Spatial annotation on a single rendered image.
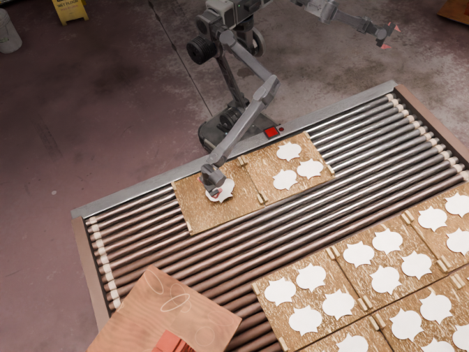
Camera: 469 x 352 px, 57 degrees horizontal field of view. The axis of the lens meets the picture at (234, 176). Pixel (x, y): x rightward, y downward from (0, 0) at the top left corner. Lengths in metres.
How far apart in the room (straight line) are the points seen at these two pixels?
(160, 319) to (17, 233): 2.06
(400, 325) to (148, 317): 1.08
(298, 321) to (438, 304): 0.61
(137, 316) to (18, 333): 1.56
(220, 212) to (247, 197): 0.16
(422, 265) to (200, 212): 1.10
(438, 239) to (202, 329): 1.18
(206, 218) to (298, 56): 2.57
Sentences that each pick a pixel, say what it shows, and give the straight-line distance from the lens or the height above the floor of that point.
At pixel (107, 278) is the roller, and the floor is 0.92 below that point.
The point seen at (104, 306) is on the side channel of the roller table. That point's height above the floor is 0.95.
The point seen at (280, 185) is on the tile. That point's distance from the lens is 2.31.
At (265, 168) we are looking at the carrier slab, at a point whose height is 0.94.
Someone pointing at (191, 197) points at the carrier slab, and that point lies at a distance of 2.33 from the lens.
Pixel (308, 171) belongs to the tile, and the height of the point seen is 0.95.
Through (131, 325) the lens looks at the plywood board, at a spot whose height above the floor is 1.04.
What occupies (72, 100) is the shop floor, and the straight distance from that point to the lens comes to 4.52.
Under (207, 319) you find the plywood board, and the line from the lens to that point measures 1.94.
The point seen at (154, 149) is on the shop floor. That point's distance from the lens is 3.81.
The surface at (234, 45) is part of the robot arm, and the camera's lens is 2.27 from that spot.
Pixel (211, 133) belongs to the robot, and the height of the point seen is 0.24.
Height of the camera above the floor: 2.88
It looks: 55 degrees down
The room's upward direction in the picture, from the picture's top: 9 degrees counter-clockwise
